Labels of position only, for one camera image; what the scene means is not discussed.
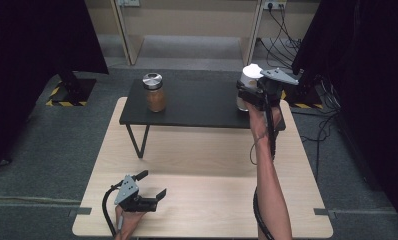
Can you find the glass jar with silver lid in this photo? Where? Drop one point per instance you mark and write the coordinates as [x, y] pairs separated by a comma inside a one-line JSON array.
[[154, 95]]

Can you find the beige wooden desk frame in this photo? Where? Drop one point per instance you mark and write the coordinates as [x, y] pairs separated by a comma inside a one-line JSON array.
[[130, 40]]

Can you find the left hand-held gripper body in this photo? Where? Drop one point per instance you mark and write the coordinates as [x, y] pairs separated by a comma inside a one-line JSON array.
[[128, 196]]

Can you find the white lidded bottle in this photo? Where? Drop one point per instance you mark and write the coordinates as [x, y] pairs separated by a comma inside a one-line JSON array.
[[250, 78]]

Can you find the black shelf with metal legs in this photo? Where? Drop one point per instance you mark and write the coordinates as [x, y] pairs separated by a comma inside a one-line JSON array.
[[200, 101]]

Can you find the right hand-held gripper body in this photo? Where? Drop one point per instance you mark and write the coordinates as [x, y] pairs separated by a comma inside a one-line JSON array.
[[270, 90]]

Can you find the person's right hand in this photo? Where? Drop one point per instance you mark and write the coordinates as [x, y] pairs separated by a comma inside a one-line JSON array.
[[261, 125]]

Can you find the white wall outlet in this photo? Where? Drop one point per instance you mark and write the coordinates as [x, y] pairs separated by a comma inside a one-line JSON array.
[[274, 4], [129, 2]]

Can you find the black stand base hazard tape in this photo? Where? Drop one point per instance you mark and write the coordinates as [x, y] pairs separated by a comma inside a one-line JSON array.
[[303, 98], [72, 90]]

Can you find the person's left hand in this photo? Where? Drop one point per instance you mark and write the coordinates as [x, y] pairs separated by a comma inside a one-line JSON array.
[[130, 221]]

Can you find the dark curtain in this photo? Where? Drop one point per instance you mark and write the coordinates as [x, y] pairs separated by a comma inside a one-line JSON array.
[[370, 83], [27, 66]]

